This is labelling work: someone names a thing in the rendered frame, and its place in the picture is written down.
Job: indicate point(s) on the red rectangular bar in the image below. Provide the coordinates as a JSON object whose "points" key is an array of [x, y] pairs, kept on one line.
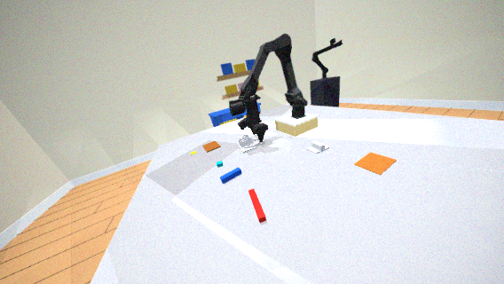
{"points": [[259, 210]]}

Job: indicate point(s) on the blue rectangular bar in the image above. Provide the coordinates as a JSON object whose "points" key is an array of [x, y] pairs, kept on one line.
{"points": [[230, 175]]}

